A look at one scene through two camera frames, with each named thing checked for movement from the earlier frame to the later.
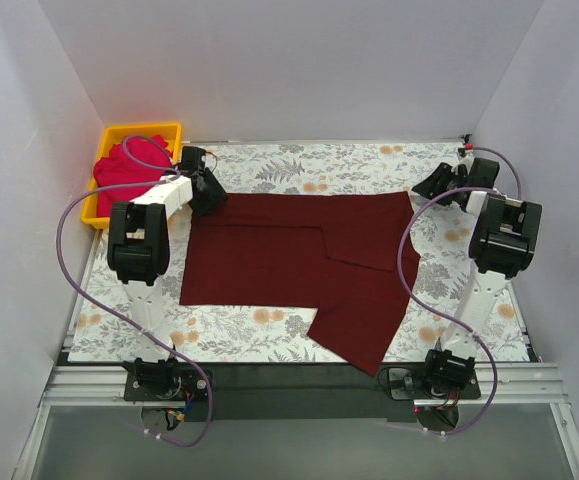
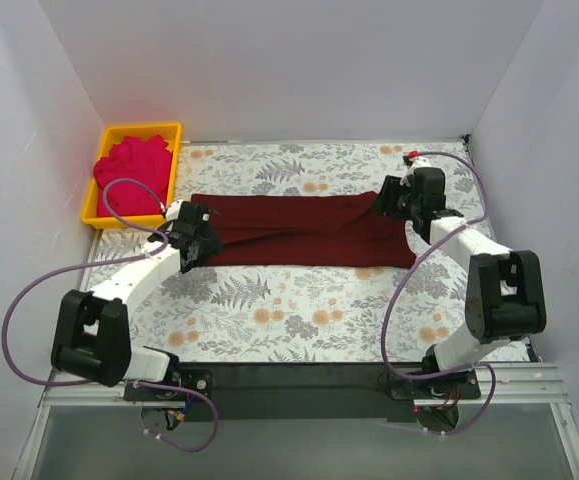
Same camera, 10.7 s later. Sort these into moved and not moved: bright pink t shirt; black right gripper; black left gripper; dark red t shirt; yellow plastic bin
Moved: black right gripper; black left gripper
Not moved: bright pink t shirt; yellow plastic bin; dark red t shirt
